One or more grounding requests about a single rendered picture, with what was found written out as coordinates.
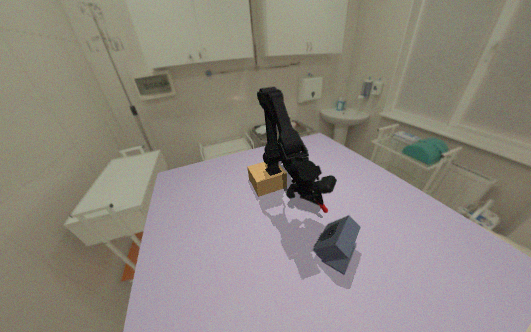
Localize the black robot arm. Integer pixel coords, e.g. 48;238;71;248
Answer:
257;87;321;181

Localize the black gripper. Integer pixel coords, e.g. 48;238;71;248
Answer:
286;175;337;205

